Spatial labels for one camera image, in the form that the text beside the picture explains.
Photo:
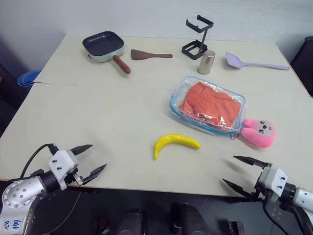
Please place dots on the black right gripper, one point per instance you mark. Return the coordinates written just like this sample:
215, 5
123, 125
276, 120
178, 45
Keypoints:
260, 189

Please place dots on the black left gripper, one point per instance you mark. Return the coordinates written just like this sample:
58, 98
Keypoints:
75, 176

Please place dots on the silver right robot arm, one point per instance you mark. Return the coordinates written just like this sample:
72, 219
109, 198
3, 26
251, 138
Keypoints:
302, 197

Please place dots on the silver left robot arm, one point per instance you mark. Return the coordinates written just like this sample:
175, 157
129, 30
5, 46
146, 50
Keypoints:
17, 195

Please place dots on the orange cloth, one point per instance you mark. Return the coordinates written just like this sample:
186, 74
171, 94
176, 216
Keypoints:
207, 100

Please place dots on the clear pouch with orange cloth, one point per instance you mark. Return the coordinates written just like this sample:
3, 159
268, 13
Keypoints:
181, 88

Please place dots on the pink plush bunny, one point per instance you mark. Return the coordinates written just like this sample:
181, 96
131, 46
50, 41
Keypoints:
259, 133

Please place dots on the dark rounded shape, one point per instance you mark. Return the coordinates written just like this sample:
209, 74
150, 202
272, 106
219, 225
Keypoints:
134, 221
187, 218

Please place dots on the yellow banana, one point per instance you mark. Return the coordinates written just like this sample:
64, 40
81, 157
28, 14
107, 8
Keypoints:
171, 141

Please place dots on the blue plastic stool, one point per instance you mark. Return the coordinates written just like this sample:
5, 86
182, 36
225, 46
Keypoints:
28, 78

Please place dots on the lilac plastic spoon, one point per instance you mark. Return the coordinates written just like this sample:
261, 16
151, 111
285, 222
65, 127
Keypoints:
236, 61

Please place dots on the square mint frying pan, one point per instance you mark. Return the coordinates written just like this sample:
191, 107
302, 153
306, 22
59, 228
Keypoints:
104, 45

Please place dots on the brown wooden spatula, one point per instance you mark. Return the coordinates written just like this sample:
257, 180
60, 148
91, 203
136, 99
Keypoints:
141, 55

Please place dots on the stainless steel cup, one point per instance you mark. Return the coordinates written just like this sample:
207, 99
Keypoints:
206, 63

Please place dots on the black chair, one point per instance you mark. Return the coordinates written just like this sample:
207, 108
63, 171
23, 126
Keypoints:
304, 66

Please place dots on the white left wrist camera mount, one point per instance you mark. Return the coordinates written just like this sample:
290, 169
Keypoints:
62, 162

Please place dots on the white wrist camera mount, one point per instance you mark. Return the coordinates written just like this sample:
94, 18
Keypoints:
62, 162
276, 176

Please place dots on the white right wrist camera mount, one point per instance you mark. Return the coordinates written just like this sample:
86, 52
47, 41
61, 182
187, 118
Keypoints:
276, 176

